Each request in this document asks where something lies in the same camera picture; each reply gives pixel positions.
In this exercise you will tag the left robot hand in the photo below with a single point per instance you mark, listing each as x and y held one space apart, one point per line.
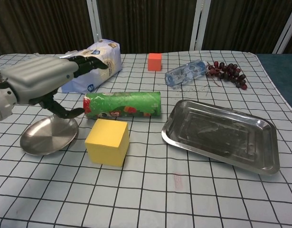
39 76

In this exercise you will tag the green chips can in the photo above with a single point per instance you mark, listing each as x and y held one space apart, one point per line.
124 104

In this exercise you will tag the yellow foam cube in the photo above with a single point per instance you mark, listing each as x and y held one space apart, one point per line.
105 142

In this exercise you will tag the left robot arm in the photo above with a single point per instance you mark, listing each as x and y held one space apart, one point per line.
1 104

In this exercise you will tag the round metal plate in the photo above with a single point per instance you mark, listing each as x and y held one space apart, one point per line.
46 140

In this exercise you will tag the white blue food bag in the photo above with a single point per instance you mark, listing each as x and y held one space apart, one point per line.
112 57

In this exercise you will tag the orange foam cube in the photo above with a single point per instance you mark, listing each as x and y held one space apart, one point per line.
154 62

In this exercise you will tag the dark folding partition screen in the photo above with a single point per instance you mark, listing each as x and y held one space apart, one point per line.
148 23

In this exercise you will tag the clear plastic water bottle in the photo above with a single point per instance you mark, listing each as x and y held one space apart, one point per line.
181 74

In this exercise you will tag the checkered tablecloth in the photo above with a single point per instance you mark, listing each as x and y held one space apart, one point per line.
145 194

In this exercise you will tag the rectangular steel tray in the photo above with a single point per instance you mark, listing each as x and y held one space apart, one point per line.
219 135

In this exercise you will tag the dark red grape bunch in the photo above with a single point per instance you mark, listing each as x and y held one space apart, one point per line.
231 71

